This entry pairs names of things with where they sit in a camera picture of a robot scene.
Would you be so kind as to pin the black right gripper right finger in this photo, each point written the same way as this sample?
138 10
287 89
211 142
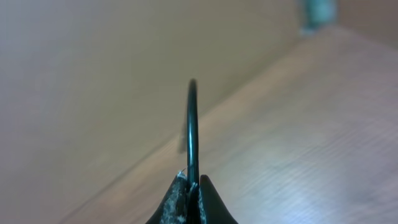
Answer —
212 209

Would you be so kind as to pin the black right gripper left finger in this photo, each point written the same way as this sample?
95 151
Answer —
172 209

